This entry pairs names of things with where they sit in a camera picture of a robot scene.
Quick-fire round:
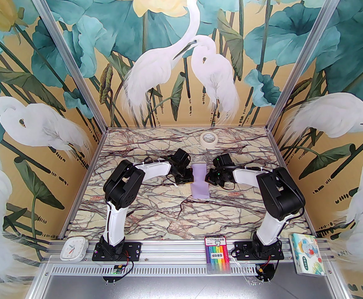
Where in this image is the purple paper sheet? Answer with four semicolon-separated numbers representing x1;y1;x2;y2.
191;163;210;200

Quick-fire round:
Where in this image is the cream masking tape roll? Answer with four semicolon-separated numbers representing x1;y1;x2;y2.
199;132;218;150

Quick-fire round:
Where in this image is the coloured marker pen box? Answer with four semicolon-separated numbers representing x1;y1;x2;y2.
204;235;231;275

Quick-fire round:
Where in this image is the cartoon print tissue pack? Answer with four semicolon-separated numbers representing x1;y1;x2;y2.
289;233;326;276

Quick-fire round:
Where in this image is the grey metal shelf panel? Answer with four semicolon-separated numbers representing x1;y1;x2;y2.
29;275;343;299

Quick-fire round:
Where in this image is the white alarm clock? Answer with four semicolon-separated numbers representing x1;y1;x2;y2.
60;236;88;262

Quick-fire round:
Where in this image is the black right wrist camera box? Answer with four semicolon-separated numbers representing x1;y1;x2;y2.
205;168;219;184

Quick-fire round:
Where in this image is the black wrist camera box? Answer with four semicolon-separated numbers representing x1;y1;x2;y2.
205;168;219;184
181;168;195;185

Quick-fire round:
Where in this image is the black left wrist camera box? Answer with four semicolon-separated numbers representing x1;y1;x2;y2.
181;168;195;185

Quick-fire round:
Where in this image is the aluminium table edge rail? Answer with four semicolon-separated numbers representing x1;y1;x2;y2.
106;126;268;131
58;128;109;240
265;128;313;231

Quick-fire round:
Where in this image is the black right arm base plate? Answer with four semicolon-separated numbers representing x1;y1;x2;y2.
233;241;284;261

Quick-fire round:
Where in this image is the aluminium frame beam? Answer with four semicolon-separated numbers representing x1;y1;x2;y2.
43;239;333;264

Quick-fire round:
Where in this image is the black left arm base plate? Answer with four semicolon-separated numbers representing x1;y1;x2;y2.
93;242;142;261

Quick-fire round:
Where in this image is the perforated metal cable tray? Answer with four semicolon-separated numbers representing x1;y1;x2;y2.
49;263;264;276

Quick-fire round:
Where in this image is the black bracket with yellow connector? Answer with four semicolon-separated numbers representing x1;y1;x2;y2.
254;264;276;284

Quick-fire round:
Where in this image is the aluminium corner post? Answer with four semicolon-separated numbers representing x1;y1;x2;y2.
267;0;349;131
23;0;108;131

